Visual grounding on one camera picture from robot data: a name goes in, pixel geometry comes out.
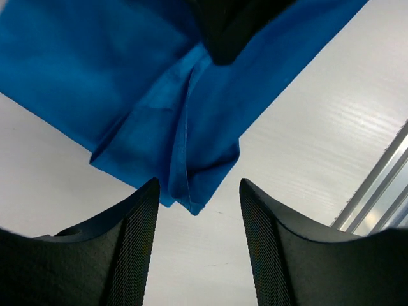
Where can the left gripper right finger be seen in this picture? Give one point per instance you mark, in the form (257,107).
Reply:
(298,261)

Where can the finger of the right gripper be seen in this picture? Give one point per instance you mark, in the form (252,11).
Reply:
(228,25)

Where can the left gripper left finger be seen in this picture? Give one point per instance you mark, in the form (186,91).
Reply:
(101,261)

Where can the blue satin napkin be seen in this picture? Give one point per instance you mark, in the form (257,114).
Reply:
(133,83)

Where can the aluminium front rail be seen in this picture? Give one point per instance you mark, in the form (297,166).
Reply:
(381,200)

